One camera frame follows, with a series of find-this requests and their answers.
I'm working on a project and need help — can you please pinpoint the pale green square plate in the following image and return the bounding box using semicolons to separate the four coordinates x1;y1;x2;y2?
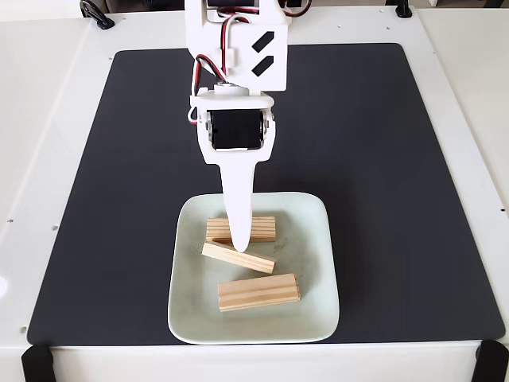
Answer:
167;192;341;345

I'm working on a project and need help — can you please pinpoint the black table clamp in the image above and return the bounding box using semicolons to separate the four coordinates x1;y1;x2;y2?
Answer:
393;0;414;19
79;0;116;31
472;339;509;382
20;344;55;382

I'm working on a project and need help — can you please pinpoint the black rubber mat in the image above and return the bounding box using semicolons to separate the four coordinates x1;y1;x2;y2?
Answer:
25;42;506;346

